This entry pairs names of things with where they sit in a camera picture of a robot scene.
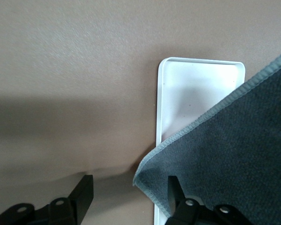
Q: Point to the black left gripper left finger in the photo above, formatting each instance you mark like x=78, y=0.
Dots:
x=79, y=197

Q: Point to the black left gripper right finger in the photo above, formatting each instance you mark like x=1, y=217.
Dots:
x=175, y=197

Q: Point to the dark grey microfibre cloth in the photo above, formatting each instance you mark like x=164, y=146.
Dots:
x=224, y=152

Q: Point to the white rectangular tray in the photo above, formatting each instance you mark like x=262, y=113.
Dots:
x=189, y=93

